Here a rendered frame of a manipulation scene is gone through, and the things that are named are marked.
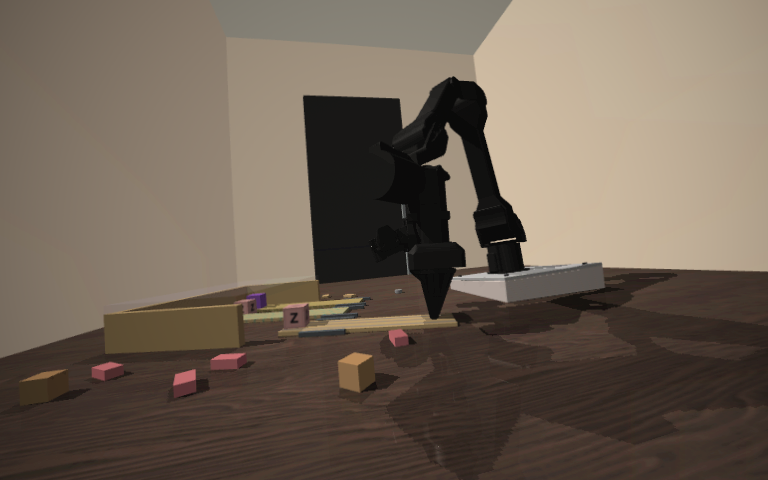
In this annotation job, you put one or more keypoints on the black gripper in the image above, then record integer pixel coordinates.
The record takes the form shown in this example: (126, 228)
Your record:
(433, 261)

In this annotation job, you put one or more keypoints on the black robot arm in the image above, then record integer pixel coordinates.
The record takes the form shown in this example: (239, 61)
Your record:
(394, 174)

